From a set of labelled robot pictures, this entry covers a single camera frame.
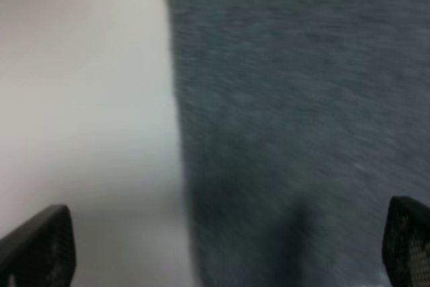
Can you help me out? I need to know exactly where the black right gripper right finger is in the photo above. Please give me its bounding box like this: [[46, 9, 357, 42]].
[[382, 196, 429, 287]]

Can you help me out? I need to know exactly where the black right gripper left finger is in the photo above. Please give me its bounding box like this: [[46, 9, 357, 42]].
[[1, 205, 76, 287]]

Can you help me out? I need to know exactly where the grey towel with orange stripe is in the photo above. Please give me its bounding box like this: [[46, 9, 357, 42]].
[[169, 0, 429, 286]]

